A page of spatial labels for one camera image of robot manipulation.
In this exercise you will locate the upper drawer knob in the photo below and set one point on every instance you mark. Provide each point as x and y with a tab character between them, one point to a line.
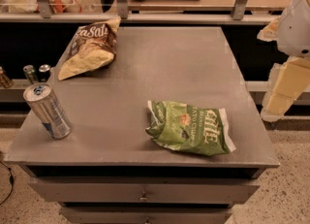
143	198

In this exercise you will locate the lower drawer knob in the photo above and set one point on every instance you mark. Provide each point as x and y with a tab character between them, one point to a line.
147	220

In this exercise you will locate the brown can on shelf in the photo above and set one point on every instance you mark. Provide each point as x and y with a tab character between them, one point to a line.
5	81

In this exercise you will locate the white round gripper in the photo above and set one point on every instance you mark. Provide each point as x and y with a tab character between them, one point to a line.
295	30

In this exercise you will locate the drawer knob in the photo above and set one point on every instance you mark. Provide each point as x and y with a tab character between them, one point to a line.
147	220
143	198

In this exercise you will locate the grey drawer cabinet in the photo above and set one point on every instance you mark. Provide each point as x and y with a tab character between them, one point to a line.
99	171

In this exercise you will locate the silver energy drink can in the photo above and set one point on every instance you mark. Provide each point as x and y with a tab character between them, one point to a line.
46	106

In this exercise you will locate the brown sea salt chip bag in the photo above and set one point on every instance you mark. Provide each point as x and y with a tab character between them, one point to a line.
92	47

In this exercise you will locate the dark can on shelf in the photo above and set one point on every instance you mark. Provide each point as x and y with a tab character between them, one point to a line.
44	71

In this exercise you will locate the green jalapeno chip bag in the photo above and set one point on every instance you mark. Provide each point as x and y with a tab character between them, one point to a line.
186	128

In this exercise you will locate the green can on shelf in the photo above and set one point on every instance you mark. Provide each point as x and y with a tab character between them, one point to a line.
30	72

